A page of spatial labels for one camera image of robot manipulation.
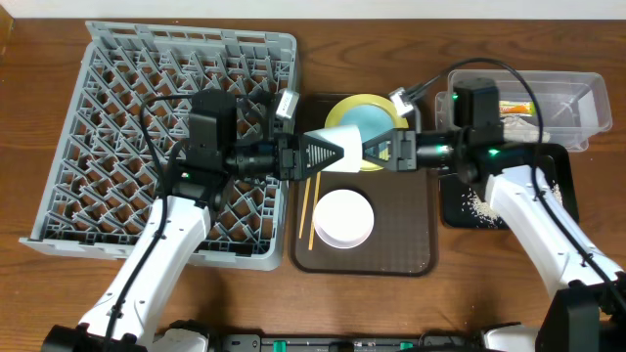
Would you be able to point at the green snack wrapper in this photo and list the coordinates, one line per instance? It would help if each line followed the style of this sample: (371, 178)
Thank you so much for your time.
(516, 107)

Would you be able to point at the grey dishwasher rack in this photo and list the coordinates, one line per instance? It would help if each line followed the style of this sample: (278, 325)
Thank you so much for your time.
(123, 117)

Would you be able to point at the brown serving tray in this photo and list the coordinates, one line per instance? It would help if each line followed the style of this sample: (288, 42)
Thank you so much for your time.
(404, 240)

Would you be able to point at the rice food waste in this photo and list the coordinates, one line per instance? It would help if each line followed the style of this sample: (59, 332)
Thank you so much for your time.
(478, 213)

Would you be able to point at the clear plastic bin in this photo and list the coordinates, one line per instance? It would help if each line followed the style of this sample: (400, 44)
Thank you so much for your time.
(575, 105)

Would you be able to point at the pink white bowl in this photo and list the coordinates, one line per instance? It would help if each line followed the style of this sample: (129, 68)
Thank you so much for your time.
(343, 219)

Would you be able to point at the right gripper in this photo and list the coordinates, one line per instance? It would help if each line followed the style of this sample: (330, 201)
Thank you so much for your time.
(406, 150)

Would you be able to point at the light blue bowl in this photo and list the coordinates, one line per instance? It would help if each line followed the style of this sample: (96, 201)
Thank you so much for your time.
(370, 120)

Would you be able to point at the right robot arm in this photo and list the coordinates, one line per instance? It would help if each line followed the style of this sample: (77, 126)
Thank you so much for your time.
(587, 288)

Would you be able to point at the white napkin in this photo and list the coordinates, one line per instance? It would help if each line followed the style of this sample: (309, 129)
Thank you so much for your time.
(516, 129)

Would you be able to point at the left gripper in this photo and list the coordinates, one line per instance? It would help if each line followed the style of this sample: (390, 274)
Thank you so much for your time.
(286, 156)

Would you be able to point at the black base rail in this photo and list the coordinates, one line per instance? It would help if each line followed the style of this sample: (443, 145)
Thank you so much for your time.
(342, 343)

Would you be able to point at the black tray bin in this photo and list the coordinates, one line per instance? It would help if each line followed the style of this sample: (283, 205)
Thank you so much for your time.
(553, 161)

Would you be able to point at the white paper cup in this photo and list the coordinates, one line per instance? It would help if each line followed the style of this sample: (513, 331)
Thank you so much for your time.
(349, 138)

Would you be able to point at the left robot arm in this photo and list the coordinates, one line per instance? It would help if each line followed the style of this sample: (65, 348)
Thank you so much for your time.
(194, 187)

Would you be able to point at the left wooden chopstick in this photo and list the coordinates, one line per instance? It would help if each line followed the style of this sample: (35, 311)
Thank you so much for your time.
(304, 207)

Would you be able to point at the yellow plate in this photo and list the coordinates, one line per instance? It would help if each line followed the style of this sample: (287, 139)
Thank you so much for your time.
(340, 108)

